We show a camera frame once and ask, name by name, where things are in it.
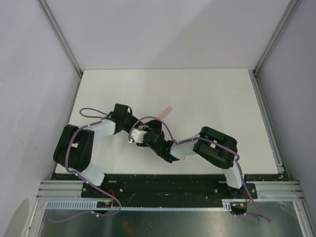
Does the pink folding umbrella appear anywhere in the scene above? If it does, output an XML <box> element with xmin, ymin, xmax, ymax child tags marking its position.
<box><xmin>138</xmin><ymin>105</ymin><xmax>187</xmax><ymax>162</ymax></box>

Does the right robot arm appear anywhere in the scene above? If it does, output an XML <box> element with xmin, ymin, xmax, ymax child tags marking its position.
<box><xmin>129</xmin><ymin>117</ymin><xmax>244</xmax><ymax>189</ymax></box>

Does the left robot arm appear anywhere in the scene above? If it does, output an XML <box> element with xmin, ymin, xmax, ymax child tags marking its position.
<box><xmin>53</xmin><ymin>103</ymin><xmax>140</xmax><ymax>187</ymax></box>

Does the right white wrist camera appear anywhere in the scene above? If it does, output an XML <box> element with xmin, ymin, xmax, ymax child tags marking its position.
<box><xmin>128</xmin><ymin>129</ymin><xmax>147</xmax><ymax>144</ymax></box>

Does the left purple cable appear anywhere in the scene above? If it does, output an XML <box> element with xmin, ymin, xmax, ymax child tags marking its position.
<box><xmin>46</xmin><ymin>108</ymin><xmax>122</xmax><ymax>223</ymax></box>

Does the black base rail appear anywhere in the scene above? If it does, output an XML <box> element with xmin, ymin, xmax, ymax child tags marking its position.
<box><xmin>49</xmin><ymin>173</ymin><xmax>292</xmax><ymax>208</ymax></box>

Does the white slotted cable duct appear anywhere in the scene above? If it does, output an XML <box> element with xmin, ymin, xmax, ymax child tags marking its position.
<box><xmin>46</xmin><ymin>200</ymin><xmax>232</xmax><ymax>211</ymax></box>

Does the left aluminium frame post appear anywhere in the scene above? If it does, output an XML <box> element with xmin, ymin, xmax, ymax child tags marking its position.
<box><xmin>37</xmin><ymin>0</ymin><xmax>82</xmax><ymax>77</ymax></box>

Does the aluminium frame post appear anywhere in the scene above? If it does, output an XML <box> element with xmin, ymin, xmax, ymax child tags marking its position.
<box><xmin>37</xmin><ymin>0</ymin><xmax>82</xmax><ymax>77</ymax></box>
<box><xmin>252</xmin><ymin>0</ymin><xmax>302</xmax><ymax>75</ymax></box>

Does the right aluminium frame post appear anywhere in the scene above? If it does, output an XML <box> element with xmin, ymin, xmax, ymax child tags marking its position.
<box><xmin>252</xmin><ymin>0</ymin><xmax>302</xmax><ymax>75</ymax></box>

